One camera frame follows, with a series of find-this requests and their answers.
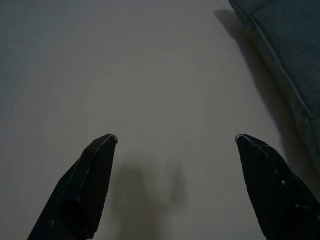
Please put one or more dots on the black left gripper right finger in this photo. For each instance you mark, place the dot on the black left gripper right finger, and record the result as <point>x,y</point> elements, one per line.
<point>277,192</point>

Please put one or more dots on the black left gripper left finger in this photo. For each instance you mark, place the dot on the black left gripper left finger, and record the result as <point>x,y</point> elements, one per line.
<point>82,190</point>

